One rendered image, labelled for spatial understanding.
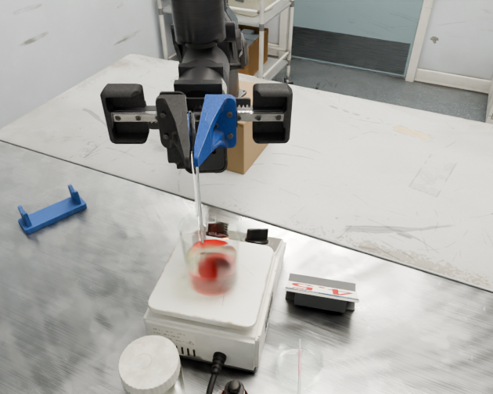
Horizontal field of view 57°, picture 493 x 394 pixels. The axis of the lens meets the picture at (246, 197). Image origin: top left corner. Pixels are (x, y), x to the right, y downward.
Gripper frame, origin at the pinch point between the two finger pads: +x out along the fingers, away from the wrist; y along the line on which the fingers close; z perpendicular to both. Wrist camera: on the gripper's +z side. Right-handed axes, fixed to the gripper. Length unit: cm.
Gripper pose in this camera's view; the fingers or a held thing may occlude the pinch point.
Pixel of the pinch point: (195, 141)
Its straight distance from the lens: 42.7
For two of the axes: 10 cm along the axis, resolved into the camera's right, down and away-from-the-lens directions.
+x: 0.1, 6.4, -7.7
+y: -10.0, 0.0, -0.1
